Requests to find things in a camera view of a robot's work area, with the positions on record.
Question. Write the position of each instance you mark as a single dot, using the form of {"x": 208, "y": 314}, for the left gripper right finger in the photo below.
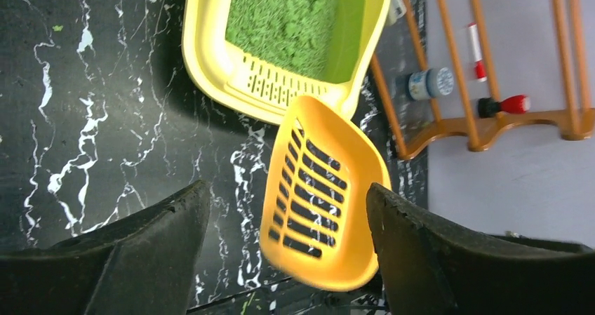
{"x": 431, "y": 265}

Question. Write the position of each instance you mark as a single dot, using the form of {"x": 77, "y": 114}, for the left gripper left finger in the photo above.
{"x": 141, "y": 264}

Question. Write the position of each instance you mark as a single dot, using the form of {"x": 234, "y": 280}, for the orange litter scoop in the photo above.
{"x": 314, "y": 224}

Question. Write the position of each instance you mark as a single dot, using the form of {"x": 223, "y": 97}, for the yellow litter box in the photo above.
{"x": 264, "y": 91}

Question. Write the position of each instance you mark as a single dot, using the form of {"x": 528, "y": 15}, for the green cat litter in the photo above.
{"x": 291, "y": 34}

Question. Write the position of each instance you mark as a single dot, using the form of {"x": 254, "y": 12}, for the red black stamp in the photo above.
{"x": 489, "y": 107}

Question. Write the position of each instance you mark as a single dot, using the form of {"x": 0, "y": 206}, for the small blue white jar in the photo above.
{"x": 426, "y": 84}

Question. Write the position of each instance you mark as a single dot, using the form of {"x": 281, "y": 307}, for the red capped marker on shelf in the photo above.
{"x": 476, "y": 53}

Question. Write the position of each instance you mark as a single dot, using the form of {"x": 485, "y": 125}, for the wooden shelf rack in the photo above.
{"x": 575, "y": 122}

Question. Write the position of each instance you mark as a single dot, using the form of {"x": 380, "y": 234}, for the grey white stapler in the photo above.
{"x": 397, "y": 10}

